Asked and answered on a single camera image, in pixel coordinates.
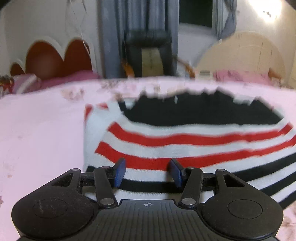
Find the magenta bed sheet left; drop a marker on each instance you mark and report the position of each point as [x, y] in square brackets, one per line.
[77, 76]

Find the cream round headboard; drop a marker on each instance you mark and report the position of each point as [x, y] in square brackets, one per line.
[243, 51]

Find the grey tied right curtain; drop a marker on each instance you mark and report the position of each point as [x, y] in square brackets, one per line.
[224, 19]

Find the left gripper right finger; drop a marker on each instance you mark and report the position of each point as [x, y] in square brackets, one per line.
[189, 180]

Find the grey centre curtain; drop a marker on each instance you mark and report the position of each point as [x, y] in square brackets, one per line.
[124, 22]

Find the pink folded blanket right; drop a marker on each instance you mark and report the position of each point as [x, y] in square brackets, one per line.
[269, 79]

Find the pink floral bed sheet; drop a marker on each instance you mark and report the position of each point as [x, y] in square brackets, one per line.
[47, 195]

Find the red heart-shaped headboard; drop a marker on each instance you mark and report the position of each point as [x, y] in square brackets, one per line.
[47, 59]

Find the striped knit child sweater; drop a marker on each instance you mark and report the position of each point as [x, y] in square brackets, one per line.
[211, 131]

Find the black leather armchair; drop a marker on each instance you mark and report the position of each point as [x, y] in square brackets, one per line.
[149, 54]

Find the white bedside table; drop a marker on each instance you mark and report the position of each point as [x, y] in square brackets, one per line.
[204, 75]

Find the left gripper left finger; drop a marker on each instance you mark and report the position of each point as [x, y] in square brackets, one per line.
[106, 179]

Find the dark window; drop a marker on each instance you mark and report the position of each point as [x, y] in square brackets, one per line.
[196, 12]

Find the striped pink pillow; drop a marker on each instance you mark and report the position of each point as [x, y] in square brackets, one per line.
[19, 84]

